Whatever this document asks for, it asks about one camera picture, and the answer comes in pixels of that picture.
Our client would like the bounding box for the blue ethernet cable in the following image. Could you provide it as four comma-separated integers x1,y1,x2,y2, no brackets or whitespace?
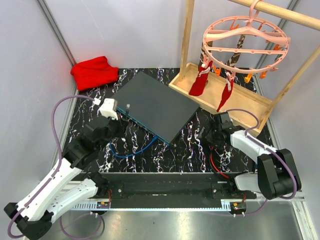
109,136,158,158

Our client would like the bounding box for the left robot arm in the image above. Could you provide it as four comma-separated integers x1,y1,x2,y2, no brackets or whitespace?
4,116,123,240

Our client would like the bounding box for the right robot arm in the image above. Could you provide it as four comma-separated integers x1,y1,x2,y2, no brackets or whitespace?
198,112,302,200

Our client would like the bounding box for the red sock left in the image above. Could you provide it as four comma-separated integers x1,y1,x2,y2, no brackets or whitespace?
188,61,213,97

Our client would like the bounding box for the red sock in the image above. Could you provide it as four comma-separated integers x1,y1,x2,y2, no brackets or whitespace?
188,61,213,97
216,72,236,112

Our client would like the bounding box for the red folded cloth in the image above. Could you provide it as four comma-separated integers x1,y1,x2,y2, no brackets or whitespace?
70,56,119,92

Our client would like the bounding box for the red sock right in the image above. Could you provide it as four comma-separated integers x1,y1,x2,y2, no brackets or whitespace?
216,72,236,112

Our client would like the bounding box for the brown striped sock front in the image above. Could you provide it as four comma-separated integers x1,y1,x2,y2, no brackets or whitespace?
198,43,211,68

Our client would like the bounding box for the brown striped sock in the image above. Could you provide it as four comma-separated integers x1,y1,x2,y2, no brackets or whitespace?
225,34,246,67
198,43,211,68

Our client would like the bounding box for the brown striped sock back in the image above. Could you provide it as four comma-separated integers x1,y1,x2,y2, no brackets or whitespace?
225,34,246,67

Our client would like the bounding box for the pink round clip hanger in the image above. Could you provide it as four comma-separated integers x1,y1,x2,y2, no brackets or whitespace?
202,0,291,78

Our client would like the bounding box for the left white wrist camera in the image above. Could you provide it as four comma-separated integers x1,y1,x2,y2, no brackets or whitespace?
98,98,119,121

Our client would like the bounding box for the red ethernet cable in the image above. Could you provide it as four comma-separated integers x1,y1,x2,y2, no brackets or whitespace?
209,146,231,179

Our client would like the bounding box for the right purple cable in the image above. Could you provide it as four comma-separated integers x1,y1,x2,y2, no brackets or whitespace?
224,107,300,217

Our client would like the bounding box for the purple cable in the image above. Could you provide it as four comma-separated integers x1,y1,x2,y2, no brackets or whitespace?
6,94,105,238
224,107,300,217

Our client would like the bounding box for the dark blue network switch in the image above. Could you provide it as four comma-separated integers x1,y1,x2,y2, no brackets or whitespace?
112,71,200,145

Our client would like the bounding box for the wooden drying rack frame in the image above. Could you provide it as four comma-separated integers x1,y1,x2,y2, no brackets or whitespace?
169,0,320,136

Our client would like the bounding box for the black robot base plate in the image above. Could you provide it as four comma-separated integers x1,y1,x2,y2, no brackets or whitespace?
82,171,291,210

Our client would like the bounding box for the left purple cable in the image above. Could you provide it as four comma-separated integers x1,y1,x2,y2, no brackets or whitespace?
6,94,105,238

